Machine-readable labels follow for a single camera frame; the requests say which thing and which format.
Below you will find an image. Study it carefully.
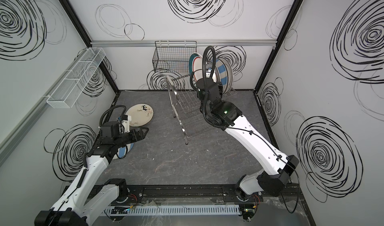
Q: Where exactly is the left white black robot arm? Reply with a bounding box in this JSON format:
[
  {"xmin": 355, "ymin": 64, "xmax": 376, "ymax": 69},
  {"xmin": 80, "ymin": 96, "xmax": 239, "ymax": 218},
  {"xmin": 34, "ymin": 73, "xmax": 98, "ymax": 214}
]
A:
[{"xmin": 34, "ymin": 127, "xmax": 149, "ymax": 226}]

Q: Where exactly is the white plate green cloud outline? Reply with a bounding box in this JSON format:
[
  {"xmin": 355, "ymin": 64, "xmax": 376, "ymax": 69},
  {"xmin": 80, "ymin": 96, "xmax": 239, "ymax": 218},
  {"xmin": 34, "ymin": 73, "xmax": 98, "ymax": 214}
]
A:
[{"xmin": 226, "ymin": 61, "xmax": 234, "ymax": 93}]

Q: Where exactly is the cream plate with black drawing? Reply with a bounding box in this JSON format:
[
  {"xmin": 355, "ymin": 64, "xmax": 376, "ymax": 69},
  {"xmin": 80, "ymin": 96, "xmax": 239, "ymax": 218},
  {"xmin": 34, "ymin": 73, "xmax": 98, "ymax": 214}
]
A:
[{"xmin": 125, "ymin": 103, "xmax": 154, "ymax": 127}]

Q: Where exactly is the blue striped plate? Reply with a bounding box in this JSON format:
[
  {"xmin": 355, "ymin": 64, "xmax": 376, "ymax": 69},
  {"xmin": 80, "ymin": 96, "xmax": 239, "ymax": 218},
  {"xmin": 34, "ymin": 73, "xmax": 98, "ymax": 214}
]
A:
[
  {"xmin": 114, "ymin": 143, "xmax": 134, "ymax": 159},
  {"xmin": 216, "ymin": 59, "xmax": 229, "ymax": 93}
]

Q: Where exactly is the aluminium wall rail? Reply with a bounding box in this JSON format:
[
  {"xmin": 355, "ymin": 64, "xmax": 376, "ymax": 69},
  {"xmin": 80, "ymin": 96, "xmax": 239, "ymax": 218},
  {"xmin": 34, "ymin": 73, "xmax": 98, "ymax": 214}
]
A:
[{"xmin": 91, "ymin": 39, "xmax": 277, "ymax": 47}]

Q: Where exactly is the stainless steel dish rack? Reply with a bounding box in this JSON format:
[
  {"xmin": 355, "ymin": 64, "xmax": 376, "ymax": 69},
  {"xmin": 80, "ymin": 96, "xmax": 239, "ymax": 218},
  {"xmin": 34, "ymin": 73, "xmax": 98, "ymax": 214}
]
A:
[{"xmin": 164, "ymin": 72, "xmax": 238, "ymax": 145}]

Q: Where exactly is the white mesh wall shelf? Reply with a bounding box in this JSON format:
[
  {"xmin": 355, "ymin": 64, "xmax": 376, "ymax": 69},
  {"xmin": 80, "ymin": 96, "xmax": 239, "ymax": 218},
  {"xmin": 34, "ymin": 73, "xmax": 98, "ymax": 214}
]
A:
[{"xmin": 47, "ymin": 47, "xmax": 106, "ymax": 109}]

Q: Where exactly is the green red rimmed white plate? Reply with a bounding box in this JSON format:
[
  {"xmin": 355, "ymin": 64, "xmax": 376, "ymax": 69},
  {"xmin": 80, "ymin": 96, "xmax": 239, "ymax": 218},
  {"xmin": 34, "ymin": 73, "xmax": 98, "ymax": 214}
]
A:
[{"xmin": 189, "ymin": 52, "xmax": 203, "ymax": 81}]

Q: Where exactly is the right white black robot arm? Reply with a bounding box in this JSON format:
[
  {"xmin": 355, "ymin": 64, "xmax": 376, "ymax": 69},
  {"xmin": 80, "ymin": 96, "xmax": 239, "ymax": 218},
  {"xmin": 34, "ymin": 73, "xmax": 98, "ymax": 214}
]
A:
[{"xmin": 195, "ymin": 78, "xmax": 299, "ymax": 199}]

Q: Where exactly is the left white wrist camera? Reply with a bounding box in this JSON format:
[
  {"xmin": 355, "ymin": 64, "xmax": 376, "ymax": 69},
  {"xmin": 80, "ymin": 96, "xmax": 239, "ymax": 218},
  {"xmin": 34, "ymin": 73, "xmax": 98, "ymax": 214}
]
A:
[{"xmin": 120, "ymin": 115, "xmax": 132, "ymax": 133}]

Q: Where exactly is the white slotted cable duct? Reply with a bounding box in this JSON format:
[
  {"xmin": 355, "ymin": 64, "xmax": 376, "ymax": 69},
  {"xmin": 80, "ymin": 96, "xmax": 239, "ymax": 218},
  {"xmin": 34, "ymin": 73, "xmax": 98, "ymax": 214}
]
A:
[{"xmin": 101, "ymin": 205, "xmax": 242, "ymax": 217}]

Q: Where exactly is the black wire wall basket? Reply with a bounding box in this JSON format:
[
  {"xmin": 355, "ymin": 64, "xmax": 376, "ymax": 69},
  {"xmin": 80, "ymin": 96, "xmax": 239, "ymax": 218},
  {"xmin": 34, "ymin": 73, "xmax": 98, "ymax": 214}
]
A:
[{"xmin": 152, "ymin": 40, "xmax": 197, "ymax": 73}]

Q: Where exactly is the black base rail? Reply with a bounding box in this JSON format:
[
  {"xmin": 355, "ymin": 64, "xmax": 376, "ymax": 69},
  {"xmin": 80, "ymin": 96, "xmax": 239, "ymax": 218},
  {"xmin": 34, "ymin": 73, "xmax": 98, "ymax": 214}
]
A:
[{"xmin": 83, "ymin": 183, "xmax": 304, "ymax": 203}]

